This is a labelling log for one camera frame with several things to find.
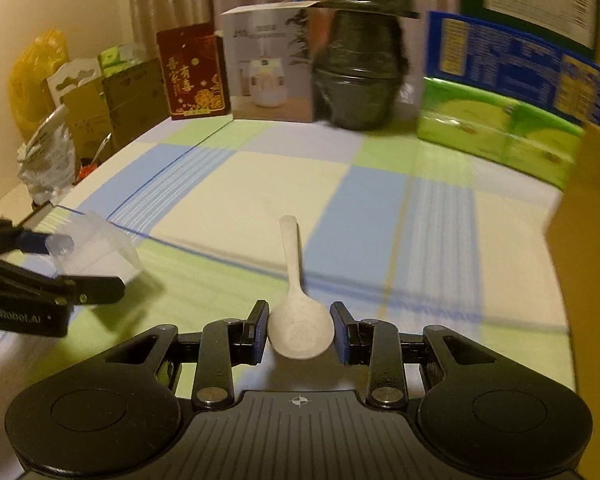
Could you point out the white carved wooden panel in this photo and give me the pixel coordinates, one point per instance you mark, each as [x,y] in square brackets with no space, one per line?
[72,75]

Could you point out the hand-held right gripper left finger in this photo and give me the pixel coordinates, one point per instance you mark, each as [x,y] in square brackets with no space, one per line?
[257,332]

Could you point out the red gift box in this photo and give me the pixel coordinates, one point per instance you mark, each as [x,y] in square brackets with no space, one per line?
[195,72]

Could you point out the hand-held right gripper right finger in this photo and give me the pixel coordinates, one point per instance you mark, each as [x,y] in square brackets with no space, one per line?
[341,332]

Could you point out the checked cloth desktop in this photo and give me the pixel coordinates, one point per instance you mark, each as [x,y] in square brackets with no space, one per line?
[380,210]

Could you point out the white plastic bag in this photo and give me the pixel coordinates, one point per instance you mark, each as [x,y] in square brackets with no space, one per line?
[47,160]

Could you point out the clear plastic box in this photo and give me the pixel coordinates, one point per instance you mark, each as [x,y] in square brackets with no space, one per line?
[97,255]

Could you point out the blue printed box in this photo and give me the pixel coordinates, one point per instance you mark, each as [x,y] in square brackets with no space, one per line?
[505,60]

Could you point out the green tissue pack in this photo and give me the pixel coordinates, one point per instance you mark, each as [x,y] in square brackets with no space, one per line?
[545,152]
[465,117]

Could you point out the dark green printed box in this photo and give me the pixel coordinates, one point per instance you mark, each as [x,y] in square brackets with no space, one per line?
[530,0]

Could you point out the white humidifier box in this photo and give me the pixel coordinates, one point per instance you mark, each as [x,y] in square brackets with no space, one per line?
[270,65]

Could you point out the white plastic spoon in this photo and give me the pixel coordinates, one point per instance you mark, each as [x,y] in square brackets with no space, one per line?
[297,325]

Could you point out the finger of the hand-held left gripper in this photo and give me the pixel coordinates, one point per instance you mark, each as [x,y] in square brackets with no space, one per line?
[32,242]
[95,290]

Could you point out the wrapped stack of black bowls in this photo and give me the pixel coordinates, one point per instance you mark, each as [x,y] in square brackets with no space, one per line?
[360,60]

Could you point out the yellow plastic bag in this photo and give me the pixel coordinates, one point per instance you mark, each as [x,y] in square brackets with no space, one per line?
[32,80]

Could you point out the light brown cardboard box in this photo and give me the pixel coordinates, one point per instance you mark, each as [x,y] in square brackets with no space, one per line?
[87,120]

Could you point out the dark brown cardboard box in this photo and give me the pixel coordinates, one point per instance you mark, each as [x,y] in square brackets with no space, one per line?
[137,105]

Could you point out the large cardboard box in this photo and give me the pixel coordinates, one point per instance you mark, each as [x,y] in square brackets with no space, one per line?
[590,260]

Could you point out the green packs in cardboard box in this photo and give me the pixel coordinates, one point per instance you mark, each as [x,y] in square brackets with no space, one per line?
[120,57]

